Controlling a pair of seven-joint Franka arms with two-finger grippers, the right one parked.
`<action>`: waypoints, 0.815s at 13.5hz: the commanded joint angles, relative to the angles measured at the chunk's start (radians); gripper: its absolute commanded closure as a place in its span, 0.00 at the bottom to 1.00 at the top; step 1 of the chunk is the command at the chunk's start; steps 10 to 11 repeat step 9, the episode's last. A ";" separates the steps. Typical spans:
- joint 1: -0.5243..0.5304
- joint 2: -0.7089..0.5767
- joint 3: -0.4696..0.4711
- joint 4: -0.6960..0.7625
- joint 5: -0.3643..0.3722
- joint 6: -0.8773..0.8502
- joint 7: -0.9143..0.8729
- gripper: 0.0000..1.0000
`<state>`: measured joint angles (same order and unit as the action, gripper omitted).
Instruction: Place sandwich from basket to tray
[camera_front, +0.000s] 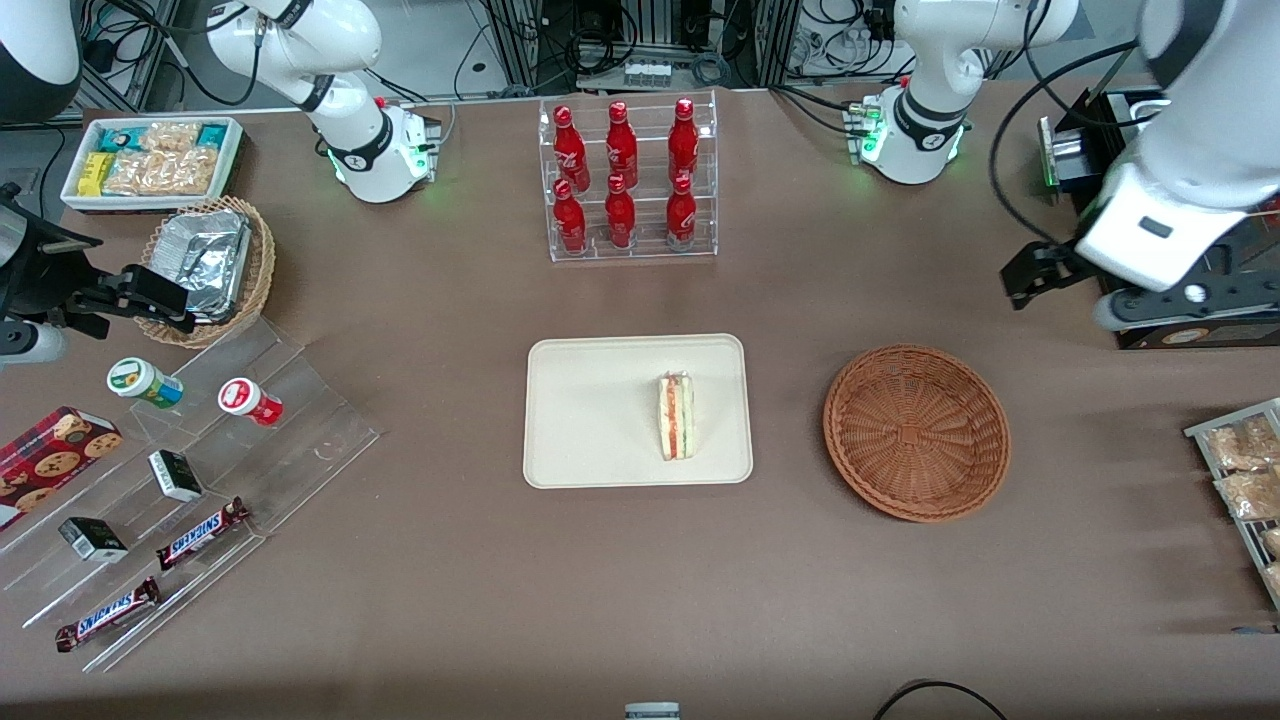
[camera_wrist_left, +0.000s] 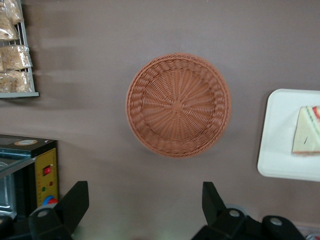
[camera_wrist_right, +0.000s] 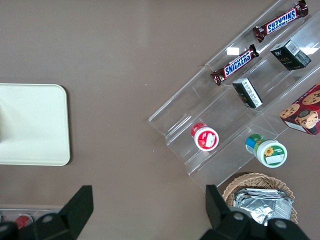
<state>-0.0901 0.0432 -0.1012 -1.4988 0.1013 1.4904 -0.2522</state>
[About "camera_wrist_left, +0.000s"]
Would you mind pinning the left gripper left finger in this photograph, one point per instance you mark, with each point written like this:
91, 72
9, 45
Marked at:
72, 207

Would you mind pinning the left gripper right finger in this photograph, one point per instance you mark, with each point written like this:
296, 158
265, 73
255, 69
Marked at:
215, 212

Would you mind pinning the triangular white bread sandwich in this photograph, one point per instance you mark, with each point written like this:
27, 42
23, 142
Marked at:
306, 135

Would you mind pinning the cream rectangular serving tray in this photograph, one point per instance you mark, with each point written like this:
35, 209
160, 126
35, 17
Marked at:
277, 140

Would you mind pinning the round brown wicker basket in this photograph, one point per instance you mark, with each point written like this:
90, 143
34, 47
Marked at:
177, 105

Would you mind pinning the black food warmer yellow panel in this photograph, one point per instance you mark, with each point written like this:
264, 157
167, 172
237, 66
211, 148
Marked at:
46, 160

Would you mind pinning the clear bag of pastries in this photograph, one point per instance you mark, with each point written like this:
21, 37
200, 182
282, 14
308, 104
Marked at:
7, 28
15, 57
17, 81
11, 8

